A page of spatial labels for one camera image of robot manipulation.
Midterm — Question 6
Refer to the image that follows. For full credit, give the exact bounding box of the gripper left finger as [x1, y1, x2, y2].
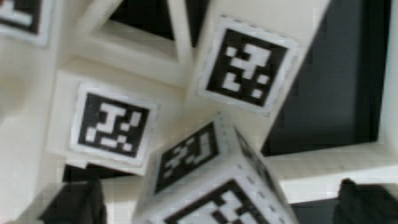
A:
[38, 179, 106, 224]

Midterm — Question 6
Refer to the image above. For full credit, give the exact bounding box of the white tagged cube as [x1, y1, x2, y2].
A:
[131, 113, 298, 224]

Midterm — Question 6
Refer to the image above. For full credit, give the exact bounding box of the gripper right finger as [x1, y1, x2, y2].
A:
[332, 179, 398, 224]

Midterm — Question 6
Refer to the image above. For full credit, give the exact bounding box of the white chair back frame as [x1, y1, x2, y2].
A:
[0, 0, 398, 224]

